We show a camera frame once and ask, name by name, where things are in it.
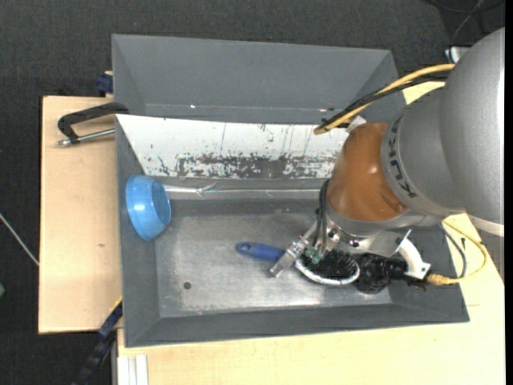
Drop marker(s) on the black cylinder on white bracket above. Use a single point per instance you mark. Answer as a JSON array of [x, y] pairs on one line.
[[394, 270]]

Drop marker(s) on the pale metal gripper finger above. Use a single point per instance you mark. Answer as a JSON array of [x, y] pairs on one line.
[[281, 260], [287, 264]]

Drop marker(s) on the pale brown flat board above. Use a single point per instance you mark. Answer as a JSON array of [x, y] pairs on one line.
[[76, 223]]

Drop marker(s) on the grey metal bin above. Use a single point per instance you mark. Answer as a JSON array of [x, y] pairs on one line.
[[240, 279]]

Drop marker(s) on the blue plastic bowl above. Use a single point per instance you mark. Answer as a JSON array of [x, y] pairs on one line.
[[145, 209]]

